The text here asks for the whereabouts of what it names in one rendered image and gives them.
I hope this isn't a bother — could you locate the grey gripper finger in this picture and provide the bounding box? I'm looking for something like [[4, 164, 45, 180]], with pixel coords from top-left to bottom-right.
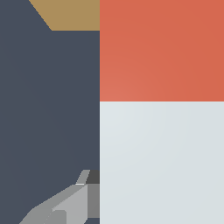
[[18, 169, 101, 224]]

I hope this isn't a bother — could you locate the orange and white peg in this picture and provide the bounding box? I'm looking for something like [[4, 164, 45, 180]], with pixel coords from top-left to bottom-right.
[[99, 0, 224, 224]]

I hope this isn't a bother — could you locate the tan box with hole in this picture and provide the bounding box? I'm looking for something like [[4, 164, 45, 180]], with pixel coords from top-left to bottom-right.
[[28, 0, 101, 32]]

